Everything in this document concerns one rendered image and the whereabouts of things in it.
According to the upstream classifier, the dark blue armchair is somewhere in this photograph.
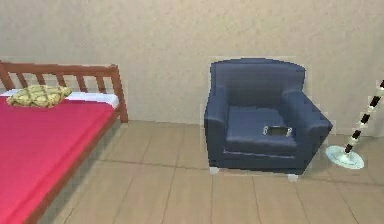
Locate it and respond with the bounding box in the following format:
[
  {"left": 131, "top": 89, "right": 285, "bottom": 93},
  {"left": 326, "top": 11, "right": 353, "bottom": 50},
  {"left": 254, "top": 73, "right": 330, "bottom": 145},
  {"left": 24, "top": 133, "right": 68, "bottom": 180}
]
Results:
[{"left": 203, "top": 58, "right": 334, "bottom": 182}]

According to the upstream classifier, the small black handheld device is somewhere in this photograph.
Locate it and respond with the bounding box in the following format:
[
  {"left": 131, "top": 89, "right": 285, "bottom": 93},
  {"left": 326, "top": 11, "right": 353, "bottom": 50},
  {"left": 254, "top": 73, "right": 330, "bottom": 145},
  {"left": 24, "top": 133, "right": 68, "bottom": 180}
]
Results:
[{"left": 262, "top": 125, "right": 294, "bottom": 138}]

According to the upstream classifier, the yellow patterned pillow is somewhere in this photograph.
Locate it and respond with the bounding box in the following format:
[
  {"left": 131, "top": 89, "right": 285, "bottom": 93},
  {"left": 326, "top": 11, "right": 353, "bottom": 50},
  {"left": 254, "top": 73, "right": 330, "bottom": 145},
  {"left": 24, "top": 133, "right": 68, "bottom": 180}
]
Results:
[{"left": 6, "top": 84, "right": 73, "bottom": 109}]

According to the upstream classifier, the striped floor lamp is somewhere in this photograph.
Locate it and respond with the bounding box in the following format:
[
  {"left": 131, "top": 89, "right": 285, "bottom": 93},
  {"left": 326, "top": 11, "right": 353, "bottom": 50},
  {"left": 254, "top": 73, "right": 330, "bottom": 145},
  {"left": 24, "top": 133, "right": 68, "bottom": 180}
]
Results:
[{"left": 325, "top": 79, "right": 384, "bottom": 171}]

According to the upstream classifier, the red bed with wooden frame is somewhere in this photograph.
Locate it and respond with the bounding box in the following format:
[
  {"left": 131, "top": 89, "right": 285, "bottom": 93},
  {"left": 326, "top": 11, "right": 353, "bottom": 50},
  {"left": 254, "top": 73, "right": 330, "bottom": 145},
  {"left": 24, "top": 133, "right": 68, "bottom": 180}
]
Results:
[{"left": 0, "top": 60, "right": 130, "bottom": 224}]

